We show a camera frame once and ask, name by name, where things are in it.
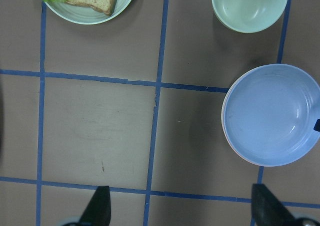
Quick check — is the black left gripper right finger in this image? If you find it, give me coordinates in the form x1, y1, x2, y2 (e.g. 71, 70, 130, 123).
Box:
251, 184, 304, 226

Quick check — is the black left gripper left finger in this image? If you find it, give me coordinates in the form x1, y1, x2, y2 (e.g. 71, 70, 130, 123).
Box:
78, 186, 111, 226

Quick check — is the pink plate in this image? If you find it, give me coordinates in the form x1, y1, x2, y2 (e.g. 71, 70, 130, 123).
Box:
221, 104, 260, 166

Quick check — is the blue plate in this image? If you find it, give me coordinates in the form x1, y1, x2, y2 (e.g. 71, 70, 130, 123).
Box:
223, 64, 320, 167

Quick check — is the light green plate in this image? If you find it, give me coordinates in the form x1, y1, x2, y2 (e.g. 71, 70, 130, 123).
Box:
46, 0, 132, 25

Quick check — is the light green bowl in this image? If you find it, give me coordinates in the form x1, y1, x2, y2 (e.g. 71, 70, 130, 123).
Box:
211, 0, 288, 33

